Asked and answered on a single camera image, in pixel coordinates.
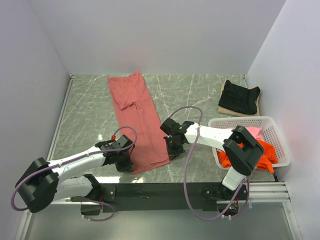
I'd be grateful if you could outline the pink t shirt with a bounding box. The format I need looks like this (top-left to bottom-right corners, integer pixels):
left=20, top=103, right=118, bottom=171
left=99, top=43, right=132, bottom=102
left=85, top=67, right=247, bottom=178
left=246, top=126, right=264, bottom=141

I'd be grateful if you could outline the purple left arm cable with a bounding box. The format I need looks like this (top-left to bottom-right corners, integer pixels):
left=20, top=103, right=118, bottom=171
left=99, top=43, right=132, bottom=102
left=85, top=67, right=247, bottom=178
left=10, top=126, right=138, bottom=222

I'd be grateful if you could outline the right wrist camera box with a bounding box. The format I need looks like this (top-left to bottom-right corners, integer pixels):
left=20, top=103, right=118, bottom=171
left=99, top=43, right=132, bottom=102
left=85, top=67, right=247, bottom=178
left=160, top=117, right=181, bottom=136

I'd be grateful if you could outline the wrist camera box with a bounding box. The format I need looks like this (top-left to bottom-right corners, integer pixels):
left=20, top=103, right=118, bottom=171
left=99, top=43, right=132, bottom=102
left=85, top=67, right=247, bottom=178
left=111, top=134, right=133, bottom=149
left=160, top=117, right=181, bottom=136

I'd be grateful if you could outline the orange t shirt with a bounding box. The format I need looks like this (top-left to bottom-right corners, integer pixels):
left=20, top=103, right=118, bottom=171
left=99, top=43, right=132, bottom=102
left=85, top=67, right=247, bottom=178
left=216, top=139, right=278, bottom=174

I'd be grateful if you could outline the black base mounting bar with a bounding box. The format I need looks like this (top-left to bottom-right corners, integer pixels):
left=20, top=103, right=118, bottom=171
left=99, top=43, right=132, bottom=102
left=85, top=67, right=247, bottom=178
left=93, top=182, right=235, bottom=211

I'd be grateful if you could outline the beige folded t shirt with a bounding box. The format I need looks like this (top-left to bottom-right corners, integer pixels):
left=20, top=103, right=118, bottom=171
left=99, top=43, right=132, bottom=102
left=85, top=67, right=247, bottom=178
left=218, top=83, right=261, bottom=118

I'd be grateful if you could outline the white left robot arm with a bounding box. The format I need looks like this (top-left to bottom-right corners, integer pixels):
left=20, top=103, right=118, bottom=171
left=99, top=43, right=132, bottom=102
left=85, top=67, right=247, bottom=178
left=15, top=134, right=135, bottom=213

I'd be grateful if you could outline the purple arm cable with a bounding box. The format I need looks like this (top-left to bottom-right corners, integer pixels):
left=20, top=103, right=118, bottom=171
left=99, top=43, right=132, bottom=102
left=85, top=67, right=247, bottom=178
left=166, top=106, right=250, bottom=221
left=10, top=126, right=138, bottom=222

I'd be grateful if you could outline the dusty red polo shirt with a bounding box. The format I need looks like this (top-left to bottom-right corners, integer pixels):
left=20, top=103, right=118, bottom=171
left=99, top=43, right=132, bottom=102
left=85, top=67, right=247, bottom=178
left=107, top=71, right=170, bottom=175

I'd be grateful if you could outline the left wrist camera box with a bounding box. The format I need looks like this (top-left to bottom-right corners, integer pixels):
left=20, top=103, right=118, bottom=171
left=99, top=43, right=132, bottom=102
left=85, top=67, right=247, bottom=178
left=111, top=134, right=133, bottom=149

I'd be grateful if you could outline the white plastic laundry basket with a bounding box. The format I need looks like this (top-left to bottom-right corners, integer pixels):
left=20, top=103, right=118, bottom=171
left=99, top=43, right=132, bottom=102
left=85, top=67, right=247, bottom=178
left=208, top=116, right=291, bottom=168

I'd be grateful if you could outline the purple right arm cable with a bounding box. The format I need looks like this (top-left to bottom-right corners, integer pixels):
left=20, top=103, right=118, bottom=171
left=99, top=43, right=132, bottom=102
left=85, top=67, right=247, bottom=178
left=166, top=106, right=250, bottom=221

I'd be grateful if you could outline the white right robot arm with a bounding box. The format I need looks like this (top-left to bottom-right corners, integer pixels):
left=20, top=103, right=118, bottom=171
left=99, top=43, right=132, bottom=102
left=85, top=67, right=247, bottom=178
left=160, top=118, right=264, bottom=200

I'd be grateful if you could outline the black folded t shirt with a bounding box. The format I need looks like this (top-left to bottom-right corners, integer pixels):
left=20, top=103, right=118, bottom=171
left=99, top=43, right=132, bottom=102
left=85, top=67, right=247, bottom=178
left=218, top=79, right=261, bottom=115

